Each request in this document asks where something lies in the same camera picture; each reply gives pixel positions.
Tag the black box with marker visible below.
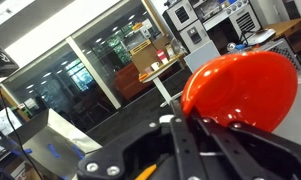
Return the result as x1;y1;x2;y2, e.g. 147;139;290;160
0;39;20;80

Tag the white round table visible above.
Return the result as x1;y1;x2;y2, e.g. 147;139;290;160
137;49;188;108

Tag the orange plastic bowl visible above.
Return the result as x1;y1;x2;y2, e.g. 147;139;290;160
180;50;299;134

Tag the thin black hanging cable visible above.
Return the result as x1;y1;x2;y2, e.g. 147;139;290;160
0;77;46;180

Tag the silver box with blue tape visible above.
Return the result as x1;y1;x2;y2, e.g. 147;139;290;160
8;107;103;179

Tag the white toy kitchen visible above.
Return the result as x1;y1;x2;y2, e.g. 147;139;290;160
162;0;263;54

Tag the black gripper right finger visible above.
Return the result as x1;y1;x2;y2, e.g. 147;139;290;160
189;114;301;180

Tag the metal mesh basket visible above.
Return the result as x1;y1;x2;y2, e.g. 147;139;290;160
256;37;301;74

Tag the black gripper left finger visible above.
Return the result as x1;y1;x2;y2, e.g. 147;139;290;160
77;99;208;180

